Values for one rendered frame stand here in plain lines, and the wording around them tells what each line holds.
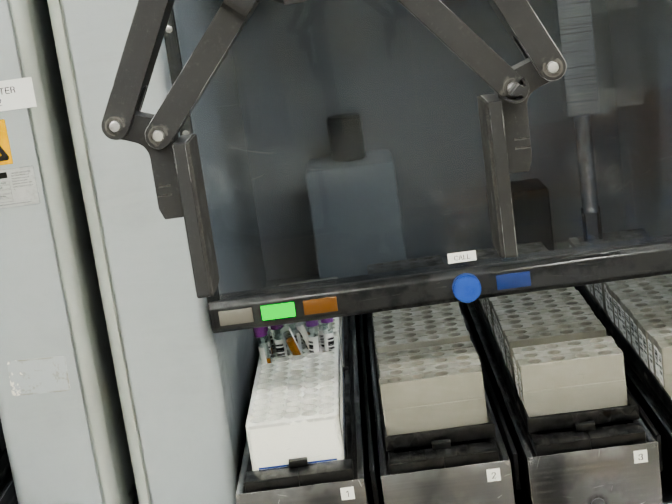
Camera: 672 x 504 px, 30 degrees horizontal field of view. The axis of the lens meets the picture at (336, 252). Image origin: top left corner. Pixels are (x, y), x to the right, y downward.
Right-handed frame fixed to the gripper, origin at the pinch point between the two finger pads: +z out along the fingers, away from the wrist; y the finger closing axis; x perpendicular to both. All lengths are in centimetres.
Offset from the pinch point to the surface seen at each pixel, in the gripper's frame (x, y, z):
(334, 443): 70, -6, 37
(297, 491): 66, -10, 40
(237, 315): 72, -14, 22
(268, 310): 72, -11, 22
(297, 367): 89, -10, 34
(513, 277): 72, 15, 22
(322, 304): 72, -5, 22
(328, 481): 67, -7, 39
